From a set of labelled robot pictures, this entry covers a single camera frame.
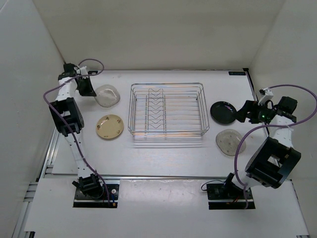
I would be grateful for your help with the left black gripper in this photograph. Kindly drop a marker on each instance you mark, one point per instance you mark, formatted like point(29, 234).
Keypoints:
point(90, 91)

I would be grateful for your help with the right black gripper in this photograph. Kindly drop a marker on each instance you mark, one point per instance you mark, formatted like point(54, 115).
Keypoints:
point(252, 107)

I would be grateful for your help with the clear glass plate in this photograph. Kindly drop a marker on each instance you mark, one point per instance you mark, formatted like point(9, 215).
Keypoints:
point(107, 96)
point(228, 141)

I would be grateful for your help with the black plate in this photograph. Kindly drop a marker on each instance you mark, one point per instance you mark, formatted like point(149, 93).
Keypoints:
point(223, 112)

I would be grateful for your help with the beige printed plate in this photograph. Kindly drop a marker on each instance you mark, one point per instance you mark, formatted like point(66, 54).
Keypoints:
point(109, 127)

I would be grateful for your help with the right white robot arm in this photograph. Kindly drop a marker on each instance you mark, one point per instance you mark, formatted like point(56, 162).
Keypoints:
point(276, 157)

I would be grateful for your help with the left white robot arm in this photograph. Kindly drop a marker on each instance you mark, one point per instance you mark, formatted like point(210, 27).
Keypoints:
point(69, 122)

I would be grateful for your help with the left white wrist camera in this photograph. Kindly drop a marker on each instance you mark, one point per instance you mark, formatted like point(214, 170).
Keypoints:
point(81, 70)

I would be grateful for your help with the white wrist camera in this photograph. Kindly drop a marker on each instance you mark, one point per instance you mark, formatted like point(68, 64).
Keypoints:
point(266, 94)
point(81, 70)

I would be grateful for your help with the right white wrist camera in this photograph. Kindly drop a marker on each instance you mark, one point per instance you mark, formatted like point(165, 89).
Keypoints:
point(266, 94)

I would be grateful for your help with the chrome wire dish rack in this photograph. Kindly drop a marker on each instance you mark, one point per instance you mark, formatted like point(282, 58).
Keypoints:
point(168, 109)

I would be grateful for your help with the aluminium table frame rail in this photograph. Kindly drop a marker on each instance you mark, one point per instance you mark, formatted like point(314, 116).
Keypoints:
point(46, 168)

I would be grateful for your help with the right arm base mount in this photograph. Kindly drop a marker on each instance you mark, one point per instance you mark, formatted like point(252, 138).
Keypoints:
point(221, 197)

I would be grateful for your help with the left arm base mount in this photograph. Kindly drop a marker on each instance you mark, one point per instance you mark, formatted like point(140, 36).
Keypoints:
point(99, 200)

